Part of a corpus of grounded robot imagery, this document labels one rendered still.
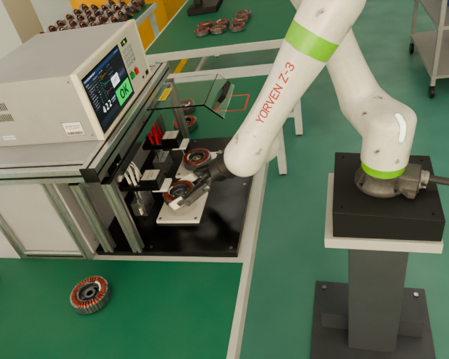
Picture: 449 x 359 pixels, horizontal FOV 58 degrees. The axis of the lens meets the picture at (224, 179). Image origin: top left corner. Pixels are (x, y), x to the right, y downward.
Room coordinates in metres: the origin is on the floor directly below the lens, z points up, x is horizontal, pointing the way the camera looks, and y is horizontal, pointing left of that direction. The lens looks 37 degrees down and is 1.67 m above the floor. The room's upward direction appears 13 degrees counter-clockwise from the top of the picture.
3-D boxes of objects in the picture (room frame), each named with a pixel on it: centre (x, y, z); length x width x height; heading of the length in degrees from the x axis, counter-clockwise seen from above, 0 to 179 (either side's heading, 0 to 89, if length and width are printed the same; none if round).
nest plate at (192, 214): (1.08, 0.16, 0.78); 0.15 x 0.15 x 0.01; 72
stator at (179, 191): (1.08, 0.16, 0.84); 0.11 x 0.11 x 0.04
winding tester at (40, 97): (1.30, 0.43, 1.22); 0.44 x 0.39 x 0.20; 162
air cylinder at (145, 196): (1.12, 0.30, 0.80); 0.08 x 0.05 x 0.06; 162
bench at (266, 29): (3.51, -0.43, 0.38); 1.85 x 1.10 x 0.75; 162
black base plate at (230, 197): (1.20, 0.14, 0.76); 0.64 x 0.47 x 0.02; 162
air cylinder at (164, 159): (1.35, 0.22, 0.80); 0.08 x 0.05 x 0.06; 162
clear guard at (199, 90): (1.36, 0.07, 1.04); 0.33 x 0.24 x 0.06; 72
